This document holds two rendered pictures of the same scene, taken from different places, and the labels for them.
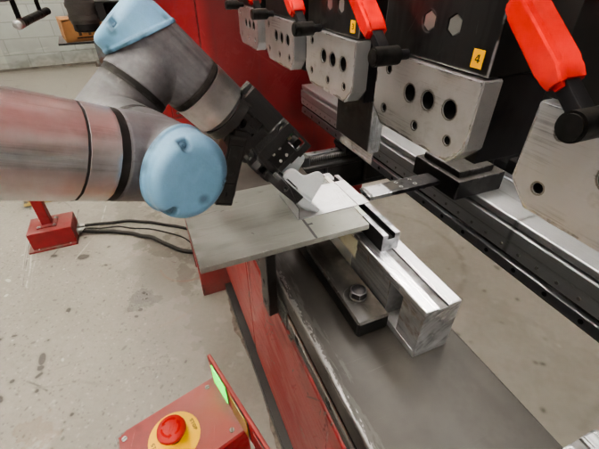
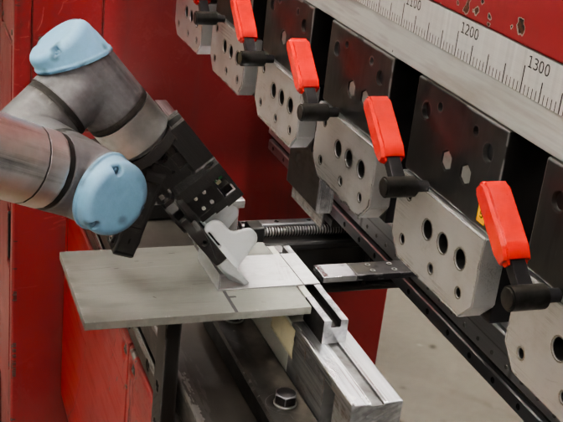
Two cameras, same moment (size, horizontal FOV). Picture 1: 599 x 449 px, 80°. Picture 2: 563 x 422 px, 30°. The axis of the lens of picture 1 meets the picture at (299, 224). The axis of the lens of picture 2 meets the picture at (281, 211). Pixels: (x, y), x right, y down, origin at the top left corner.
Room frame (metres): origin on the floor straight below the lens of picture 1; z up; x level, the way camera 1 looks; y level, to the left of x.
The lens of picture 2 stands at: (-0.63, -0.08, 1.56)
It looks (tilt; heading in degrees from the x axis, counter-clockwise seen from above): 22 degrees down; 1
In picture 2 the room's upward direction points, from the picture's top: 7 degrees clockwise
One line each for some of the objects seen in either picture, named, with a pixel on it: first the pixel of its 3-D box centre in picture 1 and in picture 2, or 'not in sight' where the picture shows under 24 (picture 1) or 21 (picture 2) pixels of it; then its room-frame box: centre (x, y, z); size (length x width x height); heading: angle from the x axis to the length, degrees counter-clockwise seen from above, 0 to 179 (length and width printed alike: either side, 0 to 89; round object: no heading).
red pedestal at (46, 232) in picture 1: (24, 177); not in sight; (1.68, 1.45, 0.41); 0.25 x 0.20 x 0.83; 113
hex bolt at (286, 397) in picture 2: (357, 292); (285, 397); (0.39, -0.09, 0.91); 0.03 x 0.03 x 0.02
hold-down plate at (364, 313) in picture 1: (328, 264); (255, 368); (0.49, -0.05, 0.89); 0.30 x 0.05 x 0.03; 23
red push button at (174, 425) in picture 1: (173, 433); not in sight; (0.24, 0.18, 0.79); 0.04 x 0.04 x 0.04
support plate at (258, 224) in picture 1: (271, 215); (182, 282); (0.49, 0.05, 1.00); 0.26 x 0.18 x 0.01; 113
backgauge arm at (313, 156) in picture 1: (379, 156); (396, 244); (1.11, -0.27, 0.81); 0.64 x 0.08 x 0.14; 113
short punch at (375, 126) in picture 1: (357, 124); (310, 176); (0.54, -0.09, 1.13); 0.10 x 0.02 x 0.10; 23
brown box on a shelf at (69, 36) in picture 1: (81, 27); not in sight; (2.27, 1.22, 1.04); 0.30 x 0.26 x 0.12; 28
